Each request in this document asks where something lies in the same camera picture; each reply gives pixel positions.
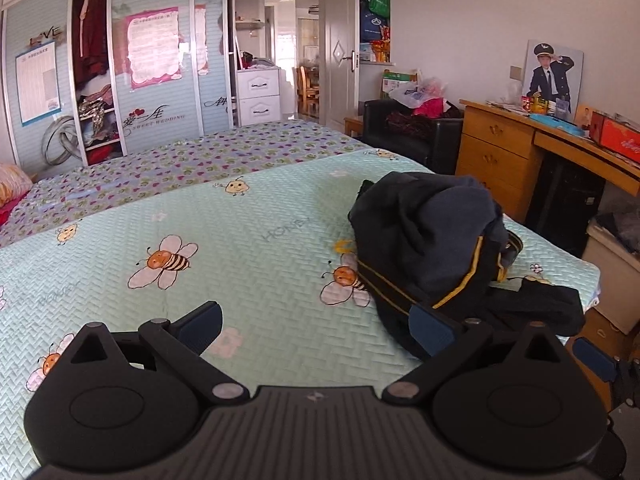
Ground white corner shelf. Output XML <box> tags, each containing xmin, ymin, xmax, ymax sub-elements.
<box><xmin>234</xmin><ymin>0</ymin><xmax>266</xmax><ymax>36</ymax></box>

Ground wooden desk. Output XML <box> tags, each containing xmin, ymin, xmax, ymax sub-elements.
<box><xmin>456</xmin><ymin>99</ymin><xmax>640</xmax><ymax>226</ymax></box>

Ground heart print bed sheet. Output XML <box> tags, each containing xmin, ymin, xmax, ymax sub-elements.
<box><xmin>0</xmin><ymin>120</ymin><xmax>376</xmax><ymax>248</ymax></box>

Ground teal pencil case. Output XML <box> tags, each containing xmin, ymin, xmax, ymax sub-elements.
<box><xmin>529</xmin><ymin>112</ymin><xmax>588</xmax><ymax>137</ymax></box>

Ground mint quilted bee bedspread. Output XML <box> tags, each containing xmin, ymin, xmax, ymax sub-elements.
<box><xmin>0</xmin><ymin>149</ymin><xmax>601</xmax><ymax>466</ymax></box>

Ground black computer case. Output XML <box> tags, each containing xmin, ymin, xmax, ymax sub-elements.
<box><xmin>525</xmin><ymin>152</ymin><xmax>608</xmax><ymax>258</ymax></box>

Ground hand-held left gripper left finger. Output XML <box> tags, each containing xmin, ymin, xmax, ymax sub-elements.
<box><xmin>62</xmin><ymin>301</ymin><xmax>251</xmax><ymax>406</ymax></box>

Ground uniform portrait photo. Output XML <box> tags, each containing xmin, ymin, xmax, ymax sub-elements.
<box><xmin>522</xmin><ymin>39</ymin><xmax>585</xmax><ymax>121</ymax></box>

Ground white drawer cabinet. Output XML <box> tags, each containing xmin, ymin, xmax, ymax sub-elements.
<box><xmin>236</xmin><ymin>67</ymin><xmax>282</xmax><ymax>127</ymax></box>

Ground blue bag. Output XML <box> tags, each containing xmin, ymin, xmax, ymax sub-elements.
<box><xmin>361</xmin><ymin>10</ymin><xmax>390</xmax><ymax>43</ymax></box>

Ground white door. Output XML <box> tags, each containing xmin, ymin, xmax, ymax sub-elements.
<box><xmin>320</xmin><ymin>0</ymin><xmax>362</xmax><ymax>133</ymax></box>

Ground green cardboard box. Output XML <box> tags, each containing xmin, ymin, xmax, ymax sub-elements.
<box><xmin>381</xmin><ymin>69</ymin><xmax>419</xmax><ymax>102</ymax></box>

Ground sliding door wardrobe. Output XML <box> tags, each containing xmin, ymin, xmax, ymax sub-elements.
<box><xmin>0</xmin><ymin>0</ymin><xmax>236</xmax><ymax>181</ymax></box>

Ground black armchair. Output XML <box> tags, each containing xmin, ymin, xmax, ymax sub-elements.
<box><xmin>362</xmin><ymin>99</ymin><xmax>465</xmax><ymax>176</ymax></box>

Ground beige storage bin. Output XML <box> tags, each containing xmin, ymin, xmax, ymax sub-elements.
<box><xmin>582</xmin><ymin>220</ymin><xmax>640</xmax><ymax>336</ymax></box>

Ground wooden letter sign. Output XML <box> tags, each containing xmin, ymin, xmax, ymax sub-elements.
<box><xmin>29</xmin><ymin>25</ymin><xmax>66</xmax><ymax>47</ymax></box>

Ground wooden chair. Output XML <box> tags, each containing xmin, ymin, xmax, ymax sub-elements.
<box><xmin>297</xmin><ymin>65</ymin><xmax>321</xmax><ymax>118</ymax></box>

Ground wooden headboard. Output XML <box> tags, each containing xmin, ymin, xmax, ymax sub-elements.
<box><xmin>565</xmin><ymin>305</ymin><xmax>632</xmax><ymax>411</ymax></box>

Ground pink clothing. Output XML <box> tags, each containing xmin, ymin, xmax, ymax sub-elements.
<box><xmin>412</xmin><ymin>97</ymin><xmax>448</xmax><ymax>120</ymax></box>

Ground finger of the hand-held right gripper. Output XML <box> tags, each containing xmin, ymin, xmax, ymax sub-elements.
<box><xmin>571</xmin><ymin>336</ymin><xmax>621</xmax><ymax>385</ymax></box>

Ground dark clothes pile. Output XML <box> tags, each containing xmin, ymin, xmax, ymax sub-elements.
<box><xmin>595</xmin><ymin>199</ymin><xmax>640</xmax><ymax>256</ymax></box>

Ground blue bordered poster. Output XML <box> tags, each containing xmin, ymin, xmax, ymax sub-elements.
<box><xmin>14</xmin><ymin>49</ymin><xmax>63</xmax><ymax>125</ymax></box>

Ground hanging red clothes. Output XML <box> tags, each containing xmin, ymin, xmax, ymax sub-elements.
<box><xmin>72</xmin><ymin>0</ymin><xmax>110</xmax><ymax>86</ymax></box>

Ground pile of patterned clothes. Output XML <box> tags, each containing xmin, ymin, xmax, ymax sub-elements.
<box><xmin>77</xmin><ymin>84</ymin><xmax>121</xmax><ymax>148</ymax></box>

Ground red box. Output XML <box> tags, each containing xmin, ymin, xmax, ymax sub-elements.
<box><xmin>590</xmin><ymin>112</ymin><xmax>640</xmax><ymax>166</ymax></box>

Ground floral folded quilt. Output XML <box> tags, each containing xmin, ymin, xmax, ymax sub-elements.
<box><xmin>0</xmin><ymin>162</ymin><xmax>33</xmax><ymax>208</ymax></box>

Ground pile of snack packets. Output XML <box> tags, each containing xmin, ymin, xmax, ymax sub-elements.
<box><xmin>370</xmin><ymin>27</ymin><xmax>391</xmax><ymax>63</ymax></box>

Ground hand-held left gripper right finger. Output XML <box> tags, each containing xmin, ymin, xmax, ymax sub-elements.
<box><xmin>382</xmin><ymin>305</ymin><xmax>568</xmax><ymax>406</ymax></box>

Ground white plastic bag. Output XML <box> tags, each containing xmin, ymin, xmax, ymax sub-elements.
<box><xmin>389</xmin><ymin>76</ymin><xmax>448</xmax><ymax>110</ymax></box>

